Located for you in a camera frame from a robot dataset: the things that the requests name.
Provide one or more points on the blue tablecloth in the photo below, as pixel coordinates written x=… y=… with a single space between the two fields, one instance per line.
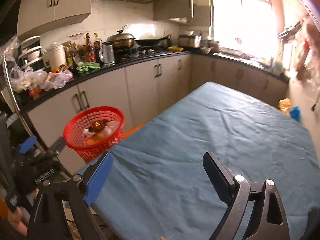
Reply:
x=200 y=130

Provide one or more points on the blue plastic bag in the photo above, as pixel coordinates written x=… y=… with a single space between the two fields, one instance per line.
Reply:
x=295 y=112

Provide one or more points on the wall hook rack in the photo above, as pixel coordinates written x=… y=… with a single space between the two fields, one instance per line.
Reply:
x=290 y=30

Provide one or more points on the black kitchen countertop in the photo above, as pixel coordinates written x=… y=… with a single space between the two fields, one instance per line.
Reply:
x=112 y=68

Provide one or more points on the steel rectangular pot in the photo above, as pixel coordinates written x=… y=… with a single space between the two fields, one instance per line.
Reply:
x=190 y=42

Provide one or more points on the row of sauce bottles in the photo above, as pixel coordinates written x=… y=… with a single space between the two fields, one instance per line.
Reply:
x=87 y=52

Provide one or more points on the steel wok with lid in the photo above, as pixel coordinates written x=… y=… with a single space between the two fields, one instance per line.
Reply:
x=121 y=40

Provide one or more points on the hanging plastic bags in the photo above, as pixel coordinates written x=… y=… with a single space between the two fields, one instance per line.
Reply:
x=307 y=55

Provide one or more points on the gas stove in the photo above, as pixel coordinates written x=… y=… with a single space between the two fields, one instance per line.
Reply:
x=140 y=52

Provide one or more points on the red plastic basket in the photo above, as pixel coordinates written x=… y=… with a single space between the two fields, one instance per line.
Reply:
x=75 y=135

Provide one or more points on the person's left hand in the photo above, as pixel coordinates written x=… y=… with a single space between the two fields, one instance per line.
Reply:
x=20 y=220

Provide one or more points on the stack of pots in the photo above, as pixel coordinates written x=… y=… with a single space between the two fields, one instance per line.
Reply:
x=210 y=46

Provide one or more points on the beige cabinets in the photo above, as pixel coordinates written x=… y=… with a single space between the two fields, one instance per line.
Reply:
x=70 y=0
x=142 y=92

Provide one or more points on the orange cardboard box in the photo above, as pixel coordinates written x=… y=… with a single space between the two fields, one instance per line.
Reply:
x=97 y=138

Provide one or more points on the silver electric kettle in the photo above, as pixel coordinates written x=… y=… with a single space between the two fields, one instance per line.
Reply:
x=107 y=55

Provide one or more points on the white electric cooker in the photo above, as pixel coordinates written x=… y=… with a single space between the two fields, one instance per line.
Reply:
x=56 y=57

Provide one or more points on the pile of crumpled bags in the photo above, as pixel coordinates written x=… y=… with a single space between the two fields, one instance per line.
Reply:
x=50 y=80

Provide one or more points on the black wok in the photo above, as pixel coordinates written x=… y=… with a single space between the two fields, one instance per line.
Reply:
x=150 y=42

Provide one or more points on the beige lower cabinets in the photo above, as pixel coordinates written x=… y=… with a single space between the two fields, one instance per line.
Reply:
x=142 y=92

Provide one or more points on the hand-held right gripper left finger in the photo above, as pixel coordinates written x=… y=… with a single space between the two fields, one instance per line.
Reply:
x=98 y=180

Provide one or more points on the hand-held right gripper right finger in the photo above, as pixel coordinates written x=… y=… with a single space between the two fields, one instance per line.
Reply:
x=215 y=175

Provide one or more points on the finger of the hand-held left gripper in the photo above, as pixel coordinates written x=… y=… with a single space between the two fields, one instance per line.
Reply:
x=58 y=145
x=27 y=144

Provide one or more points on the yellow plastic bag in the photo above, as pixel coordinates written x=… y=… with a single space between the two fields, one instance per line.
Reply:
x=285 y=106

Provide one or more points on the green cloth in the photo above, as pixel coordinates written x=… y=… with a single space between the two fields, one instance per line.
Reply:
x=87 y=68

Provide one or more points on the yellow dish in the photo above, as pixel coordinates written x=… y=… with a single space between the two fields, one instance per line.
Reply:
x=175 y=48

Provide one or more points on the beige upper cabinets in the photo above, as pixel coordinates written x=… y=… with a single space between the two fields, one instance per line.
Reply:
x=70 y=0

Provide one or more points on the kitchen window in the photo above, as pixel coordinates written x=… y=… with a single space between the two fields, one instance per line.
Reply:
x=245 y=17

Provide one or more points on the white tiered rack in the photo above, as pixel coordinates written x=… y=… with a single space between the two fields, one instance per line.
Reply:
x=31 y=52

